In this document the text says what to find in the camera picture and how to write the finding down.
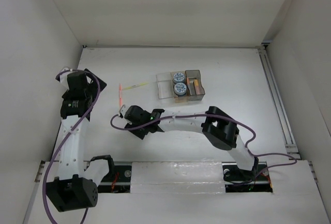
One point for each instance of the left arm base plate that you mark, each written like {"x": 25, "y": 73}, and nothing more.
{"x": 119, "y": 182}

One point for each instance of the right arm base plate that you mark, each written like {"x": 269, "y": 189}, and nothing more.
{"x": 236, "y": 182}

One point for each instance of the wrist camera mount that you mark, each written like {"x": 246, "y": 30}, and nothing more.
{"x": 61, "y": 77}
{"x": 122, "y": 111}

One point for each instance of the orange cap highlighter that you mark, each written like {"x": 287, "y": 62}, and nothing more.
{"x": 196, "y": 87}

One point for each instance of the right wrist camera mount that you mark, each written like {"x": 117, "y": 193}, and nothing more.
{"x": 122, "y": 111}

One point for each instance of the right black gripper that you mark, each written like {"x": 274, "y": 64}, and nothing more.
{"x": 141, "y": 133}

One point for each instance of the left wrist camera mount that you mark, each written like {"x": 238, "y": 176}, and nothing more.
{"x": 61, "y": 77}

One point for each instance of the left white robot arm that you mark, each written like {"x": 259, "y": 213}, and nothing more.
{"x": 75, "y": 186}

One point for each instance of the blue cleaning gel jar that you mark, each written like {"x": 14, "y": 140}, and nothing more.
{"x": 180, "y": 89}

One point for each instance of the yellow slim pen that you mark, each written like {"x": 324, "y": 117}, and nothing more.
{"x": 134, "y": 86}

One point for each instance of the aluminium rail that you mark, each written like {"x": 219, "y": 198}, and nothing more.
{"x": 289, "y": 140}

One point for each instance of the clear plastic bin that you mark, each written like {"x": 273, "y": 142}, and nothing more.
{"x": 164, "y": 84}

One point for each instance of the smoky grey plastic bin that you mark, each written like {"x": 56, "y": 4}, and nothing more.
{"x": 195, "y": 74}

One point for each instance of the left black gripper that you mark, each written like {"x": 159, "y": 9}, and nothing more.
{"x": 93, "y": 86}

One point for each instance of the red slim pen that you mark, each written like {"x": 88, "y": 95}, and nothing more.
{"x": 120, "y": 96}

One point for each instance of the yellow-orange cap highlighter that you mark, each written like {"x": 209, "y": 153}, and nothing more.
{"x": 190, "y": 84}

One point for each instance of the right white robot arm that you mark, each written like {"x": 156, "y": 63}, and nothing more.
{"x": 218, "y": 127}

